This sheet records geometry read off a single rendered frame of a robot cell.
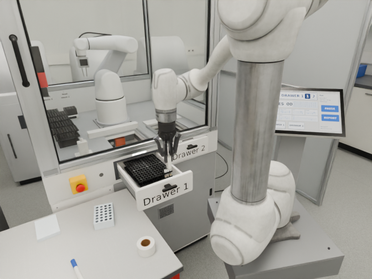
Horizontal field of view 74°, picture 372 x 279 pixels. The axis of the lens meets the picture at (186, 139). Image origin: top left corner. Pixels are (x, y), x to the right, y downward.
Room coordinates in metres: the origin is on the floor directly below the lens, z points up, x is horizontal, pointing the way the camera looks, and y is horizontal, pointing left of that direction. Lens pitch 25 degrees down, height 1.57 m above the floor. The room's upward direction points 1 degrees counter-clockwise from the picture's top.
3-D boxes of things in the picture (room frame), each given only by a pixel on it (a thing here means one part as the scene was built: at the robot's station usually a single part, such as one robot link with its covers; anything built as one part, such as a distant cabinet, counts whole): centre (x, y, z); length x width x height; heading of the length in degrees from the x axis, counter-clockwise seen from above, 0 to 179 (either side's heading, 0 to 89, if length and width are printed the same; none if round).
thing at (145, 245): (0.71, 0.16, 0.78); 0.07 x 0.07 x 0.04
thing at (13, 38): (0.95, 0.60, 1.45); 0.05 x 0.03 x 0.19; 33
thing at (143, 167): (1.12, 0.20, 0.87); 0.22 x 0.18 x 0.06; 33
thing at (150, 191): (0.95, 0.10, 0.87); 0.29 x 0.02 x 0.11; 123
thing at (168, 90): (1.01, 0.07, 1.34); 0.13 x 0.11 x 0.16; 138
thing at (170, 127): (1.00, 0.08, 1.15); 0.08 x 0.07 x 0.09; 115
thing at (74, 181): (1.00, 0.52, 0.88); 0.07 x 0.05 x 0.07; 123
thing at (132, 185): (1.13, 0.21, 0.86); 0.40 x 0.26 x 0.06; 33
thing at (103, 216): (0.89, 0.38, 0.78); 0.12 x 0.08 x 0.04; 17
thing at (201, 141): (1.36, -0.02, 0.87); 0.29 x 0.02 x 0.11; 123
